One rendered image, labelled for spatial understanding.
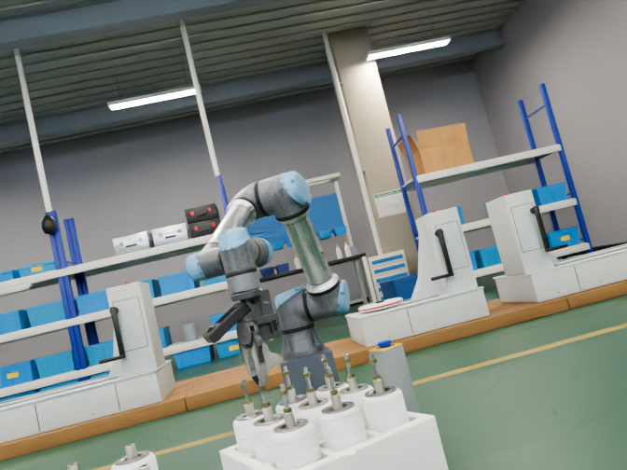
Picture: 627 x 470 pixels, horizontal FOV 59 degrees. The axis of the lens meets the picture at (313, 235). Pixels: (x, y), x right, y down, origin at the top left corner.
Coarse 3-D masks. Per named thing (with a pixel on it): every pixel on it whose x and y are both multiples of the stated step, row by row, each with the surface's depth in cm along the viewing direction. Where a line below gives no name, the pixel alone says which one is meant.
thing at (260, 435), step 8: (272, 424) 122; (256, 432) 122; (264, 432) 121; (256, 440) 122; (264, 440) 121; (256, 448) 123; (264, 448) 121; (256, 456) 124; (264, 456) 121; (272, 456) 120
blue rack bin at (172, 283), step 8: (184, 272) 589; (160, 280) 587; (168, 280) 588; (176, 280) 588; (184, 280) 589; (192, 280) 590; (160, 288) 586; (168, 288) 587; (176, 288) 588; (184, 288) 588; (192, 288) 589
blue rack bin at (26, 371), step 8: (32, 360) 569; (0, 368) 560; (8, 368) 561; (16, 368) 562; (24, 368) 563; (32, 368) 567; (0, 376) 559; (8, 376) 560; (16, 376) 561; (24, 376) 562; (32, 376) 564; (0, 384) 559; (8, 384) 560; (16, 384) 561
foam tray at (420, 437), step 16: (416, 416) 126; (432, 416) 123; (368, 432) 123; (384, 432) 120; (400, 432) 118; (416, 432) 120; (432, 432) 122; (320, 448) 120; (352, 448) 114; (368, 448) 114; (384, 448) 116; (400, 448) 118; (416, 448) 120; (432, 448) 121; (224, 464) 136; (240, 464) 125; (256, 464) 119; (272, 464) 117; (320, 464) 109; (336, 464) 110; (352, 464) 112; (368, 464) 113; (384, 464) 115; (400, 464) 117; (416, 464) 119; (432, 464) 121
